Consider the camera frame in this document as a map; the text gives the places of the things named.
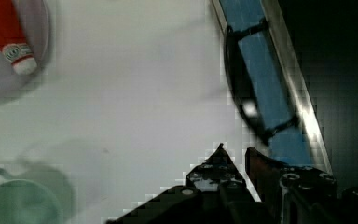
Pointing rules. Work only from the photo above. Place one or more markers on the green perforated colander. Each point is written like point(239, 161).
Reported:
point(40, 195)

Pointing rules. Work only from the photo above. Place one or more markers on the black toaster oven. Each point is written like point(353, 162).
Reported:
point(292, 69)

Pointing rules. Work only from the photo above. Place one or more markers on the red ketchup bottle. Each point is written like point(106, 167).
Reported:
point(13, 42)

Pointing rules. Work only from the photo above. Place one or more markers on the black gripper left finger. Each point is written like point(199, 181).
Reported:
point(221, 186)

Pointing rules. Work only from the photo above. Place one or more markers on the grey round plate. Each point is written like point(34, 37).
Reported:
point(35, 23)

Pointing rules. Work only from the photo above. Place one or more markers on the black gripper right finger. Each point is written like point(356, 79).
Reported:
point(288, 191)

